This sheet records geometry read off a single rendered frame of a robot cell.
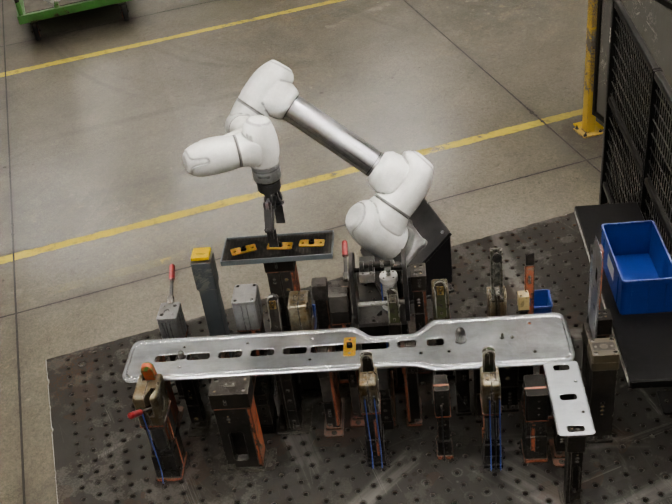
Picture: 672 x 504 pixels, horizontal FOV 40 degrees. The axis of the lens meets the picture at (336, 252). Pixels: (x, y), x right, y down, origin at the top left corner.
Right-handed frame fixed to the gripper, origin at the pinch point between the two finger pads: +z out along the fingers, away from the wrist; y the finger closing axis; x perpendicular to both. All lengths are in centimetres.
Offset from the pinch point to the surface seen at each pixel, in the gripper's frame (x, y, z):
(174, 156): -132, -269, 123
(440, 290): 53, 15, 14
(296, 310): 7.5, 21.7, 15.5
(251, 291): -7.1, 17.4, 10.9
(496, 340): 70, 29, 22
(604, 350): 100, 41, 16
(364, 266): 29.5, 13.9, 4.5
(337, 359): 21.7, 37.6, 21.9
